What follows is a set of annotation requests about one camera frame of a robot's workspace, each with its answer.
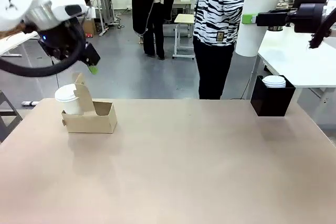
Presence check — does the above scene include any white table with slanted top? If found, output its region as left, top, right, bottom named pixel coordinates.
left=0, top=30, right=40, bottom=58

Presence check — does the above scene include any brown cardboard cup carrier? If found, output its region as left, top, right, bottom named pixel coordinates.
left=61, top=72, right=118, bottom=134

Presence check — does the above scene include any person in black coat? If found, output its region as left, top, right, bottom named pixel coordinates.
left=130, top=0, right=180, bottom=61

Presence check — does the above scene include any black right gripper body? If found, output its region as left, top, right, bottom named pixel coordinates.
left=287, top=3, right=327, bottom=34

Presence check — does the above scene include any short white lidded paper cup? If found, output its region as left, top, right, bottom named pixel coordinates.
left=54, top=83, right=81, bottom=116

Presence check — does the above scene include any dark metal frame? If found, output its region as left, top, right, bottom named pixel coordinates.
left=0, top=90, right=24, bottom=144

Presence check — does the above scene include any small beige-topped white stool table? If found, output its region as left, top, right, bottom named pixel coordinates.
left=172, top=13, right=196, bottom=60

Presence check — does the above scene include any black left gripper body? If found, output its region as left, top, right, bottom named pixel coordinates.
left=38, top=18, right=86, bottom=61

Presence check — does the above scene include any tall white paper cup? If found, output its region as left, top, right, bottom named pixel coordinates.
left=235, top=0, right=285, bottom=58

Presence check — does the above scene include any person in zebra-striped sweater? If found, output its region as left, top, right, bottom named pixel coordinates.
left=192, top=0, right=257, bottom=100

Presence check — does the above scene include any brown cardboard box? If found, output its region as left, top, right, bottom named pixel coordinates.
left=83, top=18, right=97, bottom=36

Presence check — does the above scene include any white metal rack table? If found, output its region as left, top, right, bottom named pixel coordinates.
left=94, top=0, right=118, bottom=37

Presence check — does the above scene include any stack of white cup lids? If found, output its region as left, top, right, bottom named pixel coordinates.
left=262, top=75, right=287, bottom=89

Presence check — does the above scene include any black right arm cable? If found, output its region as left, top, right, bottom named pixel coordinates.
left=307, top=7, right=336, bottom=50

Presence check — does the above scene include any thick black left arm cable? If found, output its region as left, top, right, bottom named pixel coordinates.
left=0, top=16, right=89, bottom=78

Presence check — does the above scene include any black lid box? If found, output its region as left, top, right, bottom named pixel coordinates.
left=250, top=74, right=297, bottom=118

